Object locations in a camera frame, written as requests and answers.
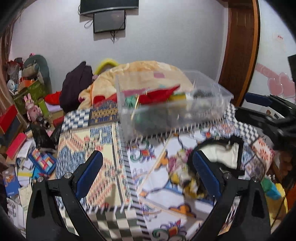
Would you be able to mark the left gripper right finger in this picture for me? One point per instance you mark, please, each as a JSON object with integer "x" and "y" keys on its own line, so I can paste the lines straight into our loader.
{"x": 209, "y": 173}

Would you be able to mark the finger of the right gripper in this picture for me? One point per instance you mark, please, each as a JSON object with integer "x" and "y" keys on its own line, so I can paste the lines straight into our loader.
{"x": 260, "y": 120}
{"x": 258, "y": 99}

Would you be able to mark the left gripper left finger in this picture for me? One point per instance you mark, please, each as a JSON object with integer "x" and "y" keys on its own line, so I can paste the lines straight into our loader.
{"x": 86, "y": 173}

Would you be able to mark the colourful floral scrunchie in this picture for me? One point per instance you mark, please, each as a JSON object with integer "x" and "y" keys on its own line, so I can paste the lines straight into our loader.
{"x": 181, "y": 175}

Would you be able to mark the red velvet pouch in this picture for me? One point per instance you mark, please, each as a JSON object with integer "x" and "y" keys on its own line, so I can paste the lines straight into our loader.
{"x": 157, "y": 96}

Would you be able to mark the yellow green sponge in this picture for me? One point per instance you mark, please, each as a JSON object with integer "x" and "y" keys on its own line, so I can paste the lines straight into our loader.
{"x": 177, "y": 97}

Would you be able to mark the colourful striped box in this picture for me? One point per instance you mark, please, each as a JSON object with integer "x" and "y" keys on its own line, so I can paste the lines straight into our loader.
{"x": 43, "y": 161}

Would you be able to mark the brown wooden door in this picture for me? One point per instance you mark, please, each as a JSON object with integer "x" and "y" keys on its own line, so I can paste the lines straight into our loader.
{"x": 242, "y": 46}

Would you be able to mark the patterned patchwork tablecloth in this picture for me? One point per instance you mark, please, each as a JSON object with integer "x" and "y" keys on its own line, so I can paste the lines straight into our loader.
{"x": 132, "y": 197}

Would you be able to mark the red book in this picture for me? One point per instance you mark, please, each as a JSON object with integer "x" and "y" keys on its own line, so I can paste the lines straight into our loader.
{"x": 16, "y": 145}

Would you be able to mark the pink rabbit toy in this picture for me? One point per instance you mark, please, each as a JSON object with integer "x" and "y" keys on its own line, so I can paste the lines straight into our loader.
{"x": 33, "y": 111}

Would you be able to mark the green knitted cloth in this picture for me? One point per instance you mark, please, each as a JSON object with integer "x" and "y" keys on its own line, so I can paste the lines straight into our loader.
{"x": 143, "y": 117}

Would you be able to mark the clear plastic box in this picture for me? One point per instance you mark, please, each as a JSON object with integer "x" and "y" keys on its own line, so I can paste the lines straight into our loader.
{"x": 205, "y": 103}

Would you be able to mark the dark purple clothing pile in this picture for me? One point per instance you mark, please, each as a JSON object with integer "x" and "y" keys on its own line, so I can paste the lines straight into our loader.
{"x": 75, "y": 81}

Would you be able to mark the green cardboard box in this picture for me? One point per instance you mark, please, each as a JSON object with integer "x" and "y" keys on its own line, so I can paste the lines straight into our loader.
{"x": 36, "y": 90}

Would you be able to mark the peach fleece blanket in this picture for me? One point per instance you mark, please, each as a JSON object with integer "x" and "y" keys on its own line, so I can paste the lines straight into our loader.
{"x": 137, "y": 75}

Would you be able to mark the yellow plush hoop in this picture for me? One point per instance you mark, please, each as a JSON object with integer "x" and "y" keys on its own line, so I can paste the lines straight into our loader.
{"x": 108, "y": 62}

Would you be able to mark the grey green plush toy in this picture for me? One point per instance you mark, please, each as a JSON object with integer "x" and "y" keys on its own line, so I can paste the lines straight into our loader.
{"x": 36, "y": 66}

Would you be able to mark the pink heart wall sticker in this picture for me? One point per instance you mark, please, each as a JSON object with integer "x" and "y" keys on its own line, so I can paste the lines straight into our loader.
{"x": 278, "y": 84}

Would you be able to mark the small black wall monitor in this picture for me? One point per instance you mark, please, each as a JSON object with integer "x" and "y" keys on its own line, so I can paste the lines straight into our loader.
{"x": 109, "y": 21}

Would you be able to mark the black wall television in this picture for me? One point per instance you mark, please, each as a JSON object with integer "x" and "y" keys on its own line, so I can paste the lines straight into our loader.
{"x": 93, "y": 6}

